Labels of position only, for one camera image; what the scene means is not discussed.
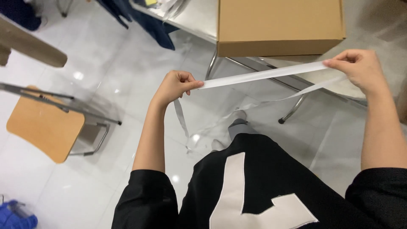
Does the beige padded armrest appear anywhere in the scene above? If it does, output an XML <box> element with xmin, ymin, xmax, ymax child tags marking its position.
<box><xmin>0</xmin><ymin>16</ymin><xmax>68</xmax><ymax>68</ymax></box>

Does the person's grey white shoe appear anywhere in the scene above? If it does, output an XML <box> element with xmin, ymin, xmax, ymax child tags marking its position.
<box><xmin>228</xmin><ymin>110</ymin><xmax>259</xmax><ymax>141</ymax></box>

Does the metal frame table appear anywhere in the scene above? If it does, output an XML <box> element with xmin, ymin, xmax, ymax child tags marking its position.
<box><xmin>129</xmin><ymin>0</ymin><xmax>407</xmax><ymax>124</ymax></box>

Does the wooden seat metal chair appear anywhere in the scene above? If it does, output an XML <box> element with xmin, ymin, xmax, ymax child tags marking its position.
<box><xmin>0</xmin><ymin>82</ymin><xmax>123</xmax><ymax>164</ymax></box>

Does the white paper strip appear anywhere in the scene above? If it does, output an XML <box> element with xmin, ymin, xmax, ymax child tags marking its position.
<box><xmin>173</xmin><ymin>61</ymin><xmax>348</xmax><ymax>152</ymax></box>

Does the clear plastic wrap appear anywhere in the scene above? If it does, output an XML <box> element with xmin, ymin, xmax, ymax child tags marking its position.
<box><xmin>157</xmin><ymin>0</ymin><xmax>191</xmax><ymax>20</ymax></box>

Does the dark blue fabric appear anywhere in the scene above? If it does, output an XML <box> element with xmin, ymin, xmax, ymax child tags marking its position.
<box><xmin>95</xmin><ymin>0</ymin><xmax>180</xmax><ymax>51</ymax></box>

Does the person's right hand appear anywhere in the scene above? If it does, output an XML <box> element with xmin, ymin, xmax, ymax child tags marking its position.
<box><xmin>322</xmin><ymin>49</ymin><xmax>390</xmax><ymax>97</ymax></box>

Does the person's black printed shirt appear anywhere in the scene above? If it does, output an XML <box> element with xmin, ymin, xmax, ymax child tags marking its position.
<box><xmin>111</xmin><ymin>133</ymin><xmax>407</xmax><ymax>229</ymax></box>

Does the person's left hand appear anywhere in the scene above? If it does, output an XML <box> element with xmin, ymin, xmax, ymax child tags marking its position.
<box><xmin>152</xmin><ymin>70</ymin><xmax>205</xmax><ymax>109</ymax></box>

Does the brown cardboard box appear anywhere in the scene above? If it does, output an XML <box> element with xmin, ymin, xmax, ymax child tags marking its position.
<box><xmin>217</xmin><ymin>0</ymin><xmax>346</xmax><ymax>58</ymax></box>

